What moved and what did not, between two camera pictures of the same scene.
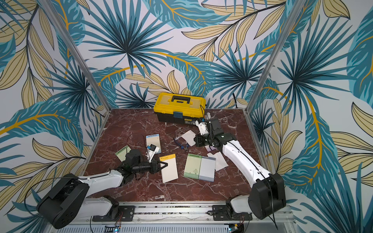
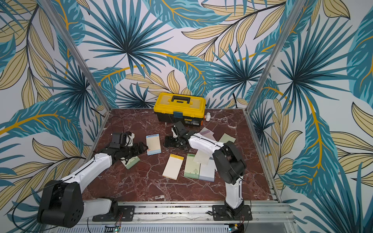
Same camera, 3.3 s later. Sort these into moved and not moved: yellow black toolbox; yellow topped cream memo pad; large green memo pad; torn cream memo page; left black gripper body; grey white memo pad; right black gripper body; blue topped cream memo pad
Moved: left black gripper body; right black gripper body; torn cream memo page; yellow topped cream memo pad
Not moved: grey white memo pad; blue topped cream memo pad; yellow black toolbox; large green memo pad
